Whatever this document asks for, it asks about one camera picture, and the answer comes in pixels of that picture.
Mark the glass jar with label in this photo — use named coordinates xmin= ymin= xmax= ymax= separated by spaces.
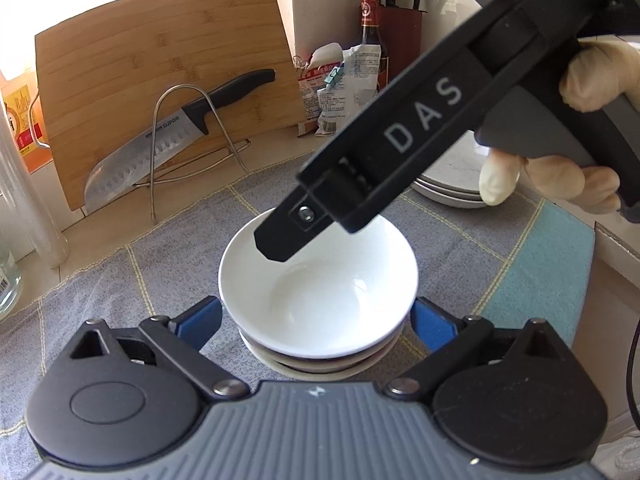
xmin=0 ymin=240 xmax=25 ymax=318

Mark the black cable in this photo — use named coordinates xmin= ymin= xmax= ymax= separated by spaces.
xmin=620 ymin=305 xmax=640 ymax=441

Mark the bamboo cutting board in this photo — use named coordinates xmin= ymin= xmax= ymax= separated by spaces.
xmin=34 ymin=0 xmax=307 ymax=212

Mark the dark brown knife block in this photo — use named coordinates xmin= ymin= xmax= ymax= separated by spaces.
xmin=376 ymin=4 xmax=427 ymax=92

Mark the grey and teal table mat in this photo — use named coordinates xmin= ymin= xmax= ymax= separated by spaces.
xmin=0 ymin=152 xmax=598 ymax=436

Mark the metal wire rack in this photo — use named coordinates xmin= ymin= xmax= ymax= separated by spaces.
xmin=131 ymin=84 xmax=251 ymax=226

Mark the white seasoning packet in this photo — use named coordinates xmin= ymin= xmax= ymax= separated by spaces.
xmin=315 ymin=44 xmax=383 ymax=136

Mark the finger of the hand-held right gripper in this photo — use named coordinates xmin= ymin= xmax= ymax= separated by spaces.
xmin=253 ymin=157 xmax=397 ymax=264

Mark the white plate with fruit print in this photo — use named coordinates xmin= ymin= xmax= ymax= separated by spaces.
xmin=411 ymin=182 xmax=488 ymax=202
xmin=415 ymin=190 xmax=490 ymax=209
xmin=412 ymin=130 xmax=493 ymax=195

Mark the person's right hand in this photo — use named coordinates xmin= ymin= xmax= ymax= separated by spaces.
xmin=477 ymin=36 xmax=640 ymax=215

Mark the dark soy sauce bottle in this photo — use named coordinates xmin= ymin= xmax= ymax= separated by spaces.
xmin=348 ymin=0 xmax=390 ymax=92

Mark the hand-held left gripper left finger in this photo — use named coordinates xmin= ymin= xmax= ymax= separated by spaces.
xmin=70 ymin=295 xmax=251 ymax=403

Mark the red and white packet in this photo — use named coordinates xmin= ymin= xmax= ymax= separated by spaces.
xmin=295 ymin=42 xmax=346 ymax=138

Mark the white bowl with pink flowers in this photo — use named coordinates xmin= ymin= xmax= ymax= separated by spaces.
xmin=250 ymin=347 xmax=391 ymax=382
xmin=218 ymin=206 xmax=419 ymax=358
xmin=238 ymin=325 xmax=405 ymax=370

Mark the black-handled kitchen knife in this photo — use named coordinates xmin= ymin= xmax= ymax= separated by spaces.
xmin=83 ymin=68 xmax=277 ymax=216

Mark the orange cooking oil jug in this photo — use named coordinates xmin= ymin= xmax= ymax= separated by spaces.
xmin=0 ymin=77 xmax=53 ymax=176

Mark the stack of clear plastic cups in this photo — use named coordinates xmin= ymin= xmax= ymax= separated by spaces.
xmin=0 ymin=125 xmax=71 ymax=269

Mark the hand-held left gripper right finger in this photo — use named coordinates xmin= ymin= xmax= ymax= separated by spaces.
xmin=385 ymin=296 xmax=576 ymax=403

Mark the person's white clothing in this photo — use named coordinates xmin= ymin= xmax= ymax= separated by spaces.
xmin=595 ymin=435 xmax=640 ymax=480

